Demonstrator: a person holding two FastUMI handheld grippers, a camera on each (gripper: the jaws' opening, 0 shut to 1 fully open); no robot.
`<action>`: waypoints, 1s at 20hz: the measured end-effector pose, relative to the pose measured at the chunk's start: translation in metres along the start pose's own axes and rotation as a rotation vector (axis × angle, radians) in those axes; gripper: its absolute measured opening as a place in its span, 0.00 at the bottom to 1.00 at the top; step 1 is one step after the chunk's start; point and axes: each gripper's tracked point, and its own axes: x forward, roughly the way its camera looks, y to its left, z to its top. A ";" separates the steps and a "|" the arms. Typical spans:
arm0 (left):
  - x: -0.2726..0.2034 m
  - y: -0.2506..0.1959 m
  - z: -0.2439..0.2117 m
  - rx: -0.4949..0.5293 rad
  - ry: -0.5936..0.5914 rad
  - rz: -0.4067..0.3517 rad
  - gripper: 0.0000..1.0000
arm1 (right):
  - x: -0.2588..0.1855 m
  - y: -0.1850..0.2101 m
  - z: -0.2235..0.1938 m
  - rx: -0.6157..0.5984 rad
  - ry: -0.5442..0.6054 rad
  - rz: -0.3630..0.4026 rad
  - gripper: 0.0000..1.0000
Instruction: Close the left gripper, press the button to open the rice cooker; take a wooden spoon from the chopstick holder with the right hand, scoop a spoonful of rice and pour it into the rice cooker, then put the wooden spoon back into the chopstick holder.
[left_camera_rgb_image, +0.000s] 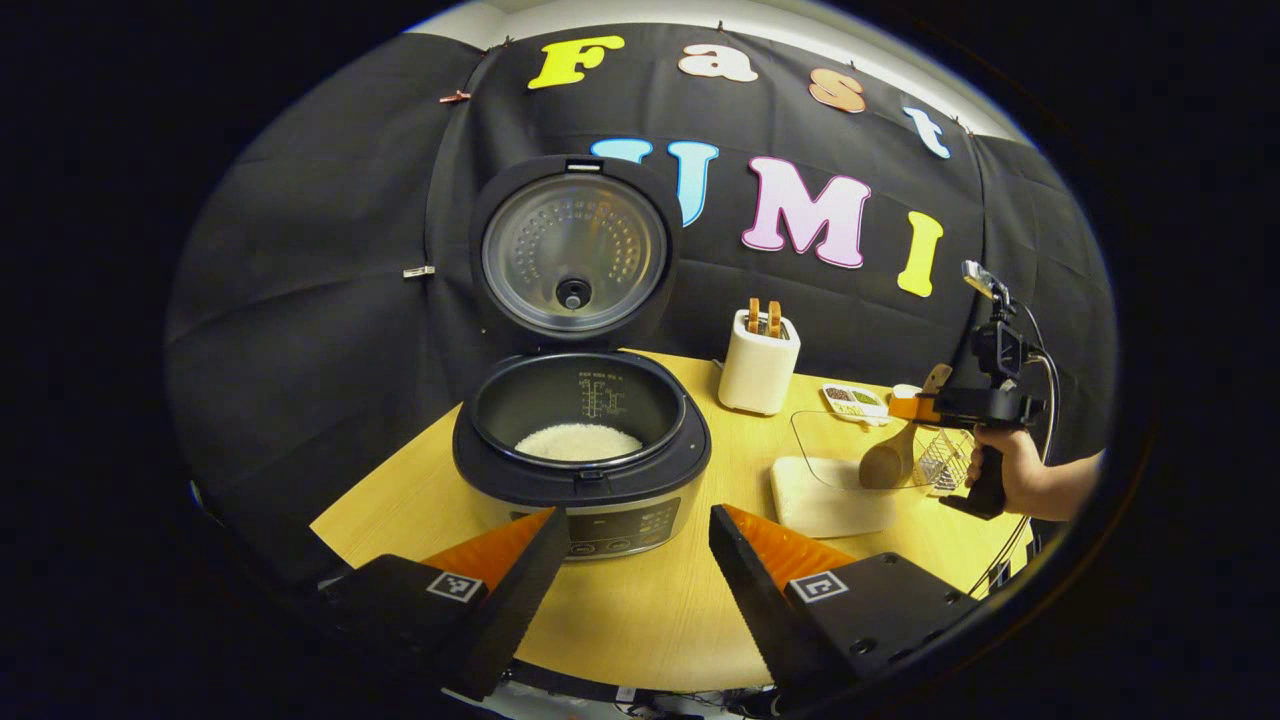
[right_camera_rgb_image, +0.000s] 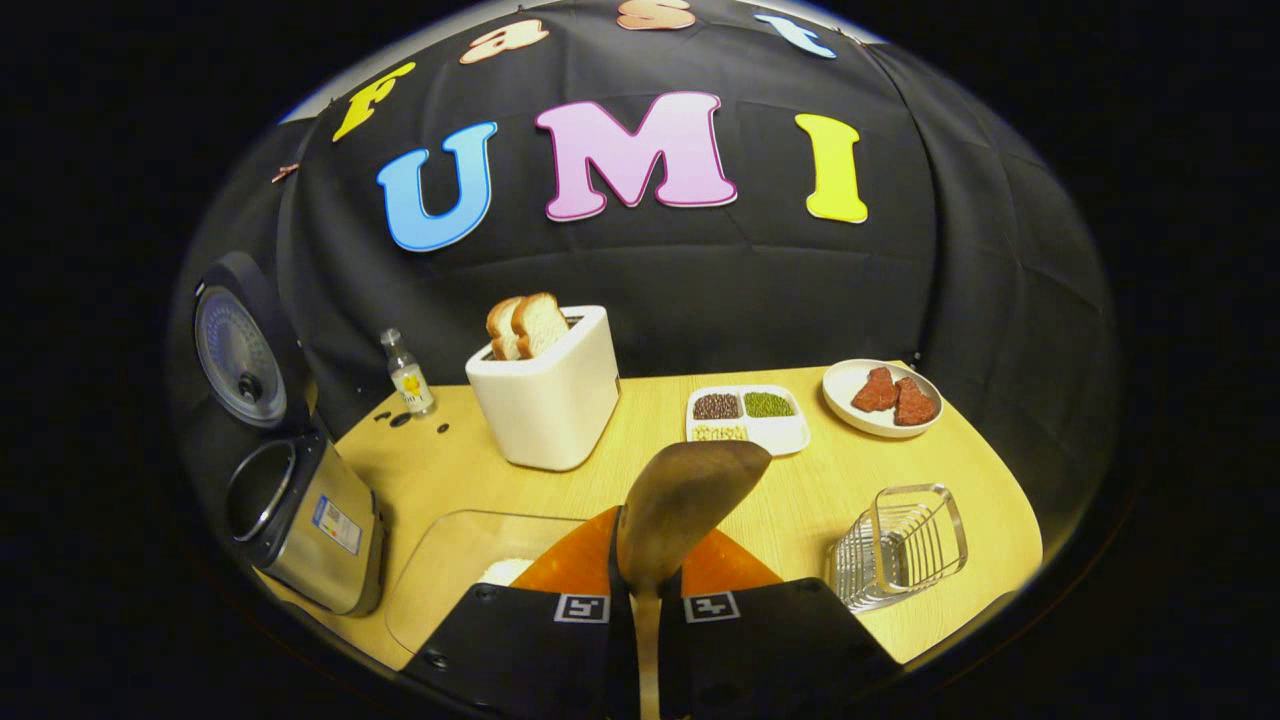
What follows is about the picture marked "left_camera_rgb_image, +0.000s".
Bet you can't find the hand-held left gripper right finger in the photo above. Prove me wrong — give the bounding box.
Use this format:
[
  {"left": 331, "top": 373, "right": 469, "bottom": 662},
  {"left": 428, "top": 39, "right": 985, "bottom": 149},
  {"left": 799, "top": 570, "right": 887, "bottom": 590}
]
[{"left": 708, "top": 503, "right": 986, "bottom": 701}]

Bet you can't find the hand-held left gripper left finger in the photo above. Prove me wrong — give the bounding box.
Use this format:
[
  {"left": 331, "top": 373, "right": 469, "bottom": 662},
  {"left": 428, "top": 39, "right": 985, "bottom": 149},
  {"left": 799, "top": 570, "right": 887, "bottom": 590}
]
[{"left": 318, "top": 506, "right": 571, "bottom": 701}]

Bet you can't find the wooden spoon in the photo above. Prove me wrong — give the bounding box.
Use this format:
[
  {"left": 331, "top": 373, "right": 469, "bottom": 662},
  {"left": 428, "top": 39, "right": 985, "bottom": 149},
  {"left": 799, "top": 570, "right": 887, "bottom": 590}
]
[{"left": 858, "top": 363, "right": 954, "bottom": 491}]

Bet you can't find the clear wire chopstick holder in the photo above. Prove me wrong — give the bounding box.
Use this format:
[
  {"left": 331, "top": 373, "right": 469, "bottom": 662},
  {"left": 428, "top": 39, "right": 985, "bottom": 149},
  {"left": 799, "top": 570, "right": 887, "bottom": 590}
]
[{"left": 915, "top": 428, "right": 976, "bottom": 493}]

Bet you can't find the clear box of white rice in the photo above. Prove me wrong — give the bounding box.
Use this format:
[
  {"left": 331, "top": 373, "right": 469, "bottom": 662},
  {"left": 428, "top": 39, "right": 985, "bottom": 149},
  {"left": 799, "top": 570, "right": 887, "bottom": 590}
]
[{"left": 770, "top": 410, "right": 946, "bottom": 539}]

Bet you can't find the dark grey rice cooker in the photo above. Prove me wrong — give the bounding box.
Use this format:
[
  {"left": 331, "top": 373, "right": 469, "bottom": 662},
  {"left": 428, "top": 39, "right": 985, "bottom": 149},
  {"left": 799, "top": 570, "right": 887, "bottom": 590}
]
[{"left": 452, "top": 153, "right": 713, "bottom": 561}]

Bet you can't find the white rice heap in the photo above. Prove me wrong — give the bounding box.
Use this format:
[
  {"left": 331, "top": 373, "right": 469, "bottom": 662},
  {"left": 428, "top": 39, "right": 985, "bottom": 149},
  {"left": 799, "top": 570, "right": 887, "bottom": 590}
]
[{"left": 515, "top": 422, "right": 644, "bottom": 462}]

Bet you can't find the white divided bean dish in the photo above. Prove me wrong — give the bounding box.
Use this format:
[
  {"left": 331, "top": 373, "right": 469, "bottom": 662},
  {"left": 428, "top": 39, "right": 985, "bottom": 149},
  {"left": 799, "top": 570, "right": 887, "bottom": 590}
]
[{"left": 821, "top": 383, "right": 891, "bottom": 428}]

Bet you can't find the white toaster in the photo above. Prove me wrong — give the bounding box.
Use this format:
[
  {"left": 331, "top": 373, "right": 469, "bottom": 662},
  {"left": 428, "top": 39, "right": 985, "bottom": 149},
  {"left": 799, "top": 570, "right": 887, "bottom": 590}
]
[{"left": 717, "top": 308, "right": 802, "bottom": 417}]

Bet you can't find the black backdrop cloth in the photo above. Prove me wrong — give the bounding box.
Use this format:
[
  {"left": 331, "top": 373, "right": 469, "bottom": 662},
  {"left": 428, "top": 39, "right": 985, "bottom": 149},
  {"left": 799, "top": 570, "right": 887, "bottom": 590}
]
[{"left": 165, "top": 22, "right": 1116, "bottom": 591}]

